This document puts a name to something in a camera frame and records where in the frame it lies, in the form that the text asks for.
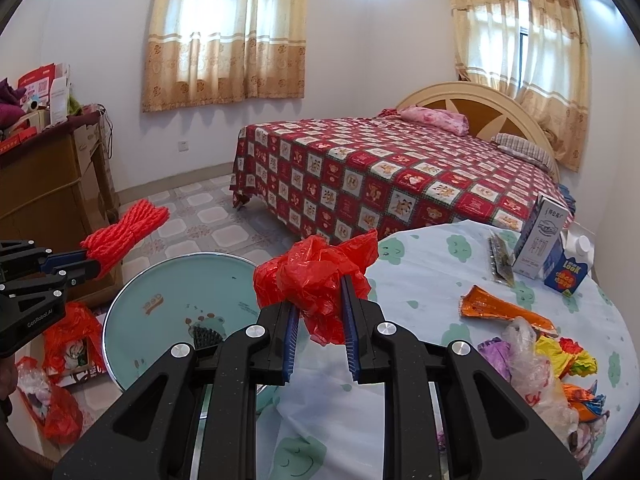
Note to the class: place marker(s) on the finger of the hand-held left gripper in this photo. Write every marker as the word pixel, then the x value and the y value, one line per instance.
pixel 82 272
pixel 65 262

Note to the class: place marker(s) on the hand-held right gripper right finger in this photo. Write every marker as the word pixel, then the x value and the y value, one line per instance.
pixel 351 332

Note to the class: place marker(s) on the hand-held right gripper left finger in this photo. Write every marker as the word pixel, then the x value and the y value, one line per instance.
pixel 291 350

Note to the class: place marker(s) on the red foam net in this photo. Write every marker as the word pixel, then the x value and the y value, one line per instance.
pixel 125 230

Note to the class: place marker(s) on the teal trash bin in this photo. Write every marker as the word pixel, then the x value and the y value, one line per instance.
pixel 165 280

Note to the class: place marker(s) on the blue orange foil wrapper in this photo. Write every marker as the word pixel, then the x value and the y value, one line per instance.
pixel 582 397

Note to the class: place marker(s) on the person's left forearm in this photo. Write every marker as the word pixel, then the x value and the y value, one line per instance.
pixel 5 385

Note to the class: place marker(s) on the red bag in cardboard box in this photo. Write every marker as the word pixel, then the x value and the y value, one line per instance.
pixel 70 320

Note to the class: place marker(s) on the brown cabinet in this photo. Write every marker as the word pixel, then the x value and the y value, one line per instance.
pixel 40 185

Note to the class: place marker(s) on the black mesh scrap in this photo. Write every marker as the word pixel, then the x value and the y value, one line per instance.
pixel 206 337

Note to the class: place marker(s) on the red bag with clear plastic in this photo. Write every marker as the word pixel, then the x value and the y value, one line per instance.
pixel 60 420

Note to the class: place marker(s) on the long orange wrapper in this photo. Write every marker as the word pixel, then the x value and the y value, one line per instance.
pixel 485 305

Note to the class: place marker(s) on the purple wrapper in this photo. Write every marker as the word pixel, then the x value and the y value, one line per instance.
pixel 492 352

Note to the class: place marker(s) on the beige box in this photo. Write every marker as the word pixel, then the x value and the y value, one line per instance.
pixel 35 120

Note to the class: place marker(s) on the green cloth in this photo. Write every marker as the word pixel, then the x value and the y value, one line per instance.
pixel 74 105

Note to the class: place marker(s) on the white cardboard box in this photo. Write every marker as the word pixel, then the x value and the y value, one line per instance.
pixel 59 100

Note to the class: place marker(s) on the bed with red quilt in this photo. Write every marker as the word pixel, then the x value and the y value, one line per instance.
pixel 375 170

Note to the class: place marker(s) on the dark snack wrapper strip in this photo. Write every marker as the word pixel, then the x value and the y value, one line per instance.
pixel 501 260

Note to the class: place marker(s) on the purple cloth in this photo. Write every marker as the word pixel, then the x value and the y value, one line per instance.
pixel 10 95

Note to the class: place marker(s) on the red cardboard box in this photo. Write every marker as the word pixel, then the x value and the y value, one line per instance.
pixel 37 82

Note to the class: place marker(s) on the crumpled yellow wrapper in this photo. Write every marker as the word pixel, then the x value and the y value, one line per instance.
pixel 550 350

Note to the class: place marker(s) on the tall white carton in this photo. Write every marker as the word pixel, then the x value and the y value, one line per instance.
pixel 537 240

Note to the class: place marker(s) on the blue carton with white cap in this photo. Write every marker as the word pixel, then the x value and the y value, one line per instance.
pixel 565 275

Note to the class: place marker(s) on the pink pillow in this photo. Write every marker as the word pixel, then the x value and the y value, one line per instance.
pixel 435 116

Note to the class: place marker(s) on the wide beige curtain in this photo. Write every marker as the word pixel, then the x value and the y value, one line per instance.
pixel 225 75

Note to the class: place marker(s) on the striped pillow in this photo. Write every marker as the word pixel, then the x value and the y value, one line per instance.
pixel 520 147

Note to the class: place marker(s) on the blue folded cloth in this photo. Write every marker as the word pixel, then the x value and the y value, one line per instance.
pixel 567 199

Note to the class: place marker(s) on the wooden bed headboard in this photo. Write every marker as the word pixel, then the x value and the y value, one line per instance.
pixel 480 110

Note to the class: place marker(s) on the pink plastic wrapper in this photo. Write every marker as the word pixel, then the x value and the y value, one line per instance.
pixel 595 435

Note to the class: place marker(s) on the narrow beige curtain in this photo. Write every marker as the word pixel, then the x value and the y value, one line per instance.
pixel 550 85

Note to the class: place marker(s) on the dark framed window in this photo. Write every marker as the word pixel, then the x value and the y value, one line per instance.
pixel 523 45

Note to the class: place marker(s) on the small white camera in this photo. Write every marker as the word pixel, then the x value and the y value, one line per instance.
pixel 31 105

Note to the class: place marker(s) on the white wall socket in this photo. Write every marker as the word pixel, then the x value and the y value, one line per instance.
pixel 183 146

